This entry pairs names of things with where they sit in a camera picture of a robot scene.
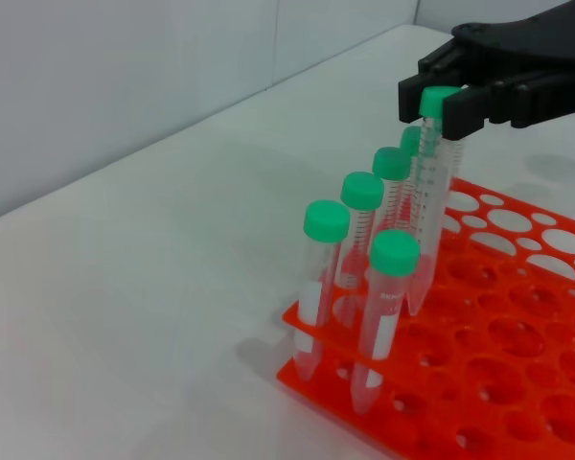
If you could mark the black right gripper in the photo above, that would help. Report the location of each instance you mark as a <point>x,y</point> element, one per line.
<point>546,43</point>

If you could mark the orange test tube rack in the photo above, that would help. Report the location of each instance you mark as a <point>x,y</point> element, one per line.
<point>508,335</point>

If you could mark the clear tube with green cap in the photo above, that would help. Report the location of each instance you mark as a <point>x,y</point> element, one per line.
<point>459,155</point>
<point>410,141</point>
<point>394,251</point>
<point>391,164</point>
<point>438,103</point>
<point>326,220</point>
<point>362,190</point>

